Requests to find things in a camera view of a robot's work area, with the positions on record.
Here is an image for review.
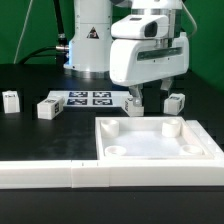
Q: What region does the black cable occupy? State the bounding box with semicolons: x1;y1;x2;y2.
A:
18;0;69;65

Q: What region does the white L-shaped obstacle fence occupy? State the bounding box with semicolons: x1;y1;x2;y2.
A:
0;120;224;189

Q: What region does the white square tabletop part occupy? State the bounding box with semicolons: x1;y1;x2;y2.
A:
95;117;214;160

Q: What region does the AprilTag marker sheet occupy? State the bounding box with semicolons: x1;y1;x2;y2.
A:
48;91;129;107

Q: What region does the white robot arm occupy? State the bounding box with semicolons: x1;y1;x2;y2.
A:
64;0;189;107

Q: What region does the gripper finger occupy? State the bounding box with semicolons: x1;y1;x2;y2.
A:
129;85;143;107
160;77;173;91

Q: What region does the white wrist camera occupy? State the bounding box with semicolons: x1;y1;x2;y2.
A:
111;15;170;40

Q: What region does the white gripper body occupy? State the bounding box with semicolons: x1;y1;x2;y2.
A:
110;32;189;87

